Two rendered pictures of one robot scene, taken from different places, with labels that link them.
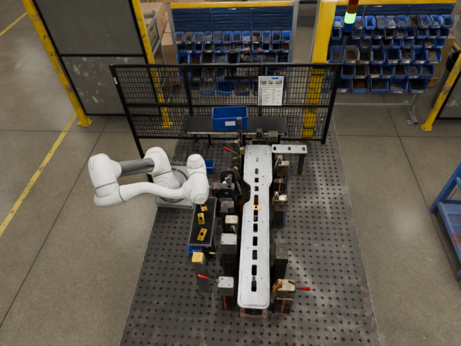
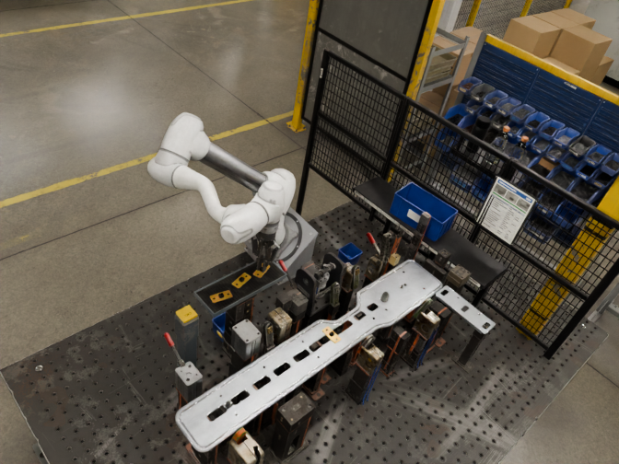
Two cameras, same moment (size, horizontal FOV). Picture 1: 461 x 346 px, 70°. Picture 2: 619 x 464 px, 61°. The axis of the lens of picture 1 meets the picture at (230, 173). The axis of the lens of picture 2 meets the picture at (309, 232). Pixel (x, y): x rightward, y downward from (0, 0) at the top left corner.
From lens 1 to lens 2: 0.79 m
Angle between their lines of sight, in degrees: 24
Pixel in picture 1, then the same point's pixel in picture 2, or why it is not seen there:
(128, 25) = (411, 30)
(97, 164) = (180, 122)
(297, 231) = (372, 425)
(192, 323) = (132, 399)
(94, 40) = (362, 30)
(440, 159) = not seen: outside the picture
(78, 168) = not seen: hidden behind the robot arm
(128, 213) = (236, 250)
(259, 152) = (418, 280)
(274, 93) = (508, 217)
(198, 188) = (236, 219)
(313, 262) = not seen: outside the picture
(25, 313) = (48, 260)
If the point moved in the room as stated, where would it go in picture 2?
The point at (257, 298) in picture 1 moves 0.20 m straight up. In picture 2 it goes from (202, 430) to (203, 400)
